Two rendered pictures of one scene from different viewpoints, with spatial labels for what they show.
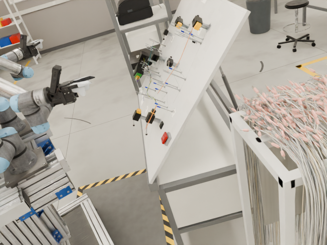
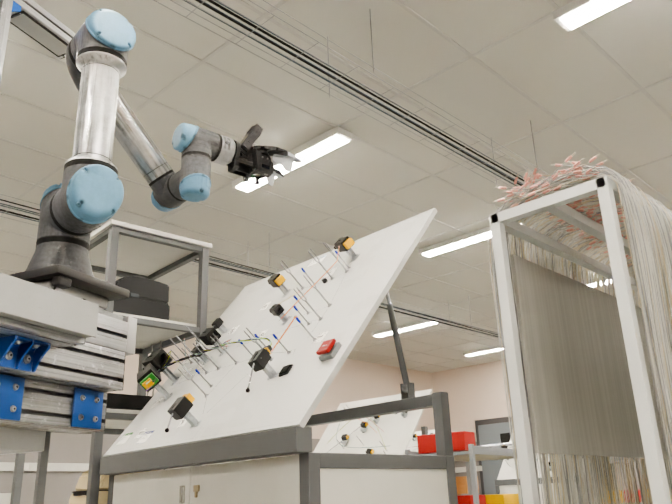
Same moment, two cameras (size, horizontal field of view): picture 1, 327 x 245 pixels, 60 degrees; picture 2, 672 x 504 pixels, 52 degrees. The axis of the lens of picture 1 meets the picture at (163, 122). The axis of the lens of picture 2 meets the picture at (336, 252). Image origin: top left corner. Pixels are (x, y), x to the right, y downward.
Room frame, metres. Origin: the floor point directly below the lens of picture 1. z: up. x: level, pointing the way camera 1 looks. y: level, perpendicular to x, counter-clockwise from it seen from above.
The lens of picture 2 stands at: (-0.21, 1.38, 0.67)
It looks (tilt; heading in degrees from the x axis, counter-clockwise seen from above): 20 degrees up; 316
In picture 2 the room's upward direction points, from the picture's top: 2 degrees counter-clockwise
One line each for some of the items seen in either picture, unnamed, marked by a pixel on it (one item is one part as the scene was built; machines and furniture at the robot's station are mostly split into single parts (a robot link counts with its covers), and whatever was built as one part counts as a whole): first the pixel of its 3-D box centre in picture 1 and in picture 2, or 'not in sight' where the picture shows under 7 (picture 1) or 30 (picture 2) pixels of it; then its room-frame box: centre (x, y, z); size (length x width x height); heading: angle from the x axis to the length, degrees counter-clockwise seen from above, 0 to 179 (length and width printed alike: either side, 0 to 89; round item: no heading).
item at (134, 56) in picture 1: (146, 56); (115, 407); (2.66, -0.02, 1.09); 0.35 x 0.33 x 0.07; 179
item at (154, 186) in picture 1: (145, 131); (187, 455); (1.79, 0.15, 0.83); 1.18 x 0.05 x 0.06; 179
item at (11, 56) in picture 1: (8, 59); not in sight; (2.05, 0.91, 1.56); 0.11 x 0.08 x 0.09; 138
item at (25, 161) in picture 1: (19, 157); (61, 264); (1.31, 0.80, 1.21); 0.15 x 0.15 x 0.10
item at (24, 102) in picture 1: (26, 102); (196, 142); (1.16, 0.54, 1.56); 0.11 x 0.08 x 0.09; 87
